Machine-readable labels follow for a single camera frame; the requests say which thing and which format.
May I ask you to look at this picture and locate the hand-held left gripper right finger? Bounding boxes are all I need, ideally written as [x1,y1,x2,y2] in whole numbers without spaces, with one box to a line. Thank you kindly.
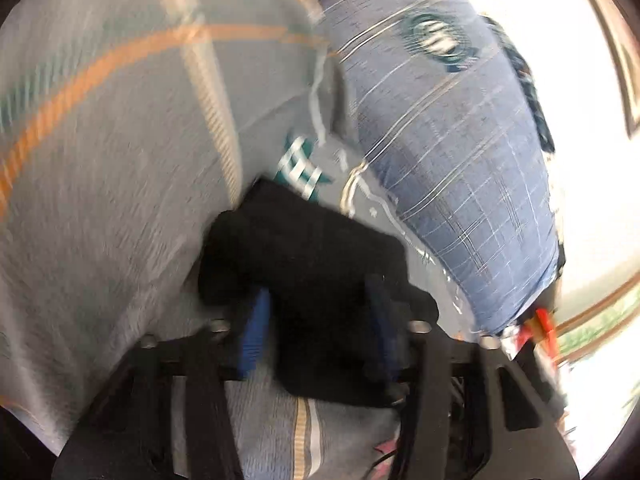
[362,272,581,480]

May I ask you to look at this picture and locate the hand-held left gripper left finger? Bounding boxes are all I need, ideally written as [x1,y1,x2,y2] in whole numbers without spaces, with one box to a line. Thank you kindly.
[52,287,273,480]

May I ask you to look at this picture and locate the black pants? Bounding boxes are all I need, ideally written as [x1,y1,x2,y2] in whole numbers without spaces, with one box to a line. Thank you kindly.
[197,177,441,408]

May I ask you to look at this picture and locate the pink cloth piece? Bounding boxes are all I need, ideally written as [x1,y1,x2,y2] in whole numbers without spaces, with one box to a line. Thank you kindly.
[371,439,402,468]

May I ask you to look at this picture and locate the red packets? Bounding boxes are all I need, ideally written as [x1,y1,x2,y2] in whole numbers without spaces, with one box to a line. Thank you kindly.
[520,307,560,362]

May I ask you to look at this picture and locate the blue plaid pillow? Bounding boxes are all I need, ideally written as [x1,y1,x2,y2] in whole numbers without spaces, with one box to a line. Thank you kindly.
[315,0,562,338]

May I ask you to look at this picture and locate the grey star print bed sheet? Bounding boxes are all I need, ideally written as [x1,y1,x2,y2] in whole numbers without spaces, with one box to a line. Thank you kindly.
[0,0,483,480]

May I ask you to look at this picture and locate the wooden window frame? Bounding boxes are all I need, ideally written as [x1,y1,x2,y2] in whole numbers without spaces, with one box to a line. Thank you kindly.
[565,0,640,137]

